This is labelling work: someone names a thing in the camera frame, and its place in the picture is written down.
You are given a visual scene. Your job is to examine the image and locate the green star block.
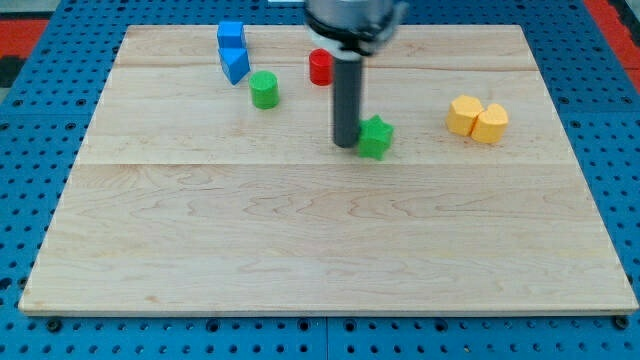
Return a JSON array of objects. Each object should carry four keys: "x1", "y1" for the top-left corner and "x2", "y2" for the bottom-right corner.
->
[{"x1": 357, "y1": 114, "x2": 394, "y2": 161}]

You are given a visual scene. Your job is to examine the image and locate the green cylinder block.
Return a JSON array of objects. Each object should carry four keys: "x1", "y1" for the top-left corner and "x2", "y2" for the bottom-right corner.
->
[{"x1": 249, "y1": 70, "x2": 280, "y2": 110}]

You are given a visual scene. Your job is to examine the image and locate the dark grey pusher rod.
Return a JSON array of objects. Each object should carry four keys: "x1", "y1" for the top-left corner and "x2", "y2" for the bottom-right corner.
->
[{"x1": 332, "y1": 58, "x2": 363, "y2": 148}]

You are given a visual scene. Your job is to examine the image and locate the red cylinder block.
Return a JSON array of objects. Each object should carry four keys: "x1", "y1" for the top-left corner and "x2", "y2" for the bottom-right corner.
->
[{"x1": 308, "y1": 48, "x2": 333, "y2": 86}]

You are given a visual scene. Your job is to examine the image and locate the wooden board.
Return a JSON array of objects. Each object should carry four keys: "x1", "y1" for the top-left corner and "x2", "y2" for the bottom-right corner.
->
[{"x1": 19, "y1": 25, "x2": 638, "y2": 317}]

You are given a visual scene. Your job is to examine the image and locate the blue triangle block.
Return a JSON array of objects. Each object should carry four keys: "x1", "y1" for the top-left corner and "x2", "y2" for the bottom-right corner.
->
[{"x1": 218, "y1": 47, "x2": 251, "y2": 85}]

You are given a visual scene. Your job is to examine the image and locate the yellow hexagon block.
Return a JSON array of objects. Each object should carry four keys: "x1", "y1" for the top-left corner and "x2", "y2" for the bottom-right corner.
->
[{"x1": 445, "y1": 95, "x2": 484, "y2": 136}]

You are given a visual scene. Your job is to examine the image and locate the blue cube block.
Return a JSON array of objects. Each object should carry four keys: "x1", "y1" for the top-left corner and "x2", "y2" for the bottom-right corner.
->
[{"x1": 217, "y1": 21, "x2": 246, "y2": 48}]

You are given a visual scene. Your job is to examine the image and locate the yellow heart block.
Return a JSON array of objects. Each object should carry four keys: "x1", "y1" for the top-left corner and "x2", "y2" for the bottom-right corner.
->
[{"x1": 471, "y1": 103, "x2": 509, "y2": 144}]

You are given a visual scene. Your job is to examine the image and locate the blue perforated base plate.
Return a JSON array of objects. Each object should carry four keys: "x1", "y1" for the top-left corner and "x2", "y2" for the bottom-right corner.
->
[{"x1": 1, "y1": 1, "x2": 639, "y2": 359}]

